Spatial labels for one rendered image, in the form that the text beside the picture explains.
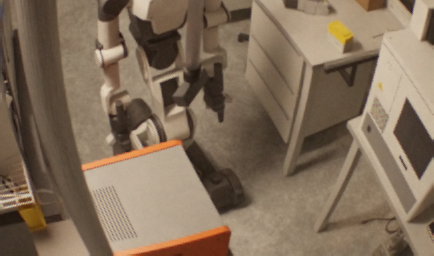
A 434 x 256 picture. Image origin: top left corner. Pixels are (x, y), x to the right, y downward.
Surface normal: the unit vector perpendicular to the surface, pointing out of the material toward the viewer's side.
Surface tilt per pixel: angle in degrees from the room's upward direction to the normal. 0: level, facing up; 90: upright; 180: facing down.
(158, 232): 0
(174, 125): 66
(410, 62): 0
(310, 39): 0
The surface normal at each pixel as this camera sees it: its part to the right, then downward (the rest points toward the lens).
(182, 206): 0.05, -0.65
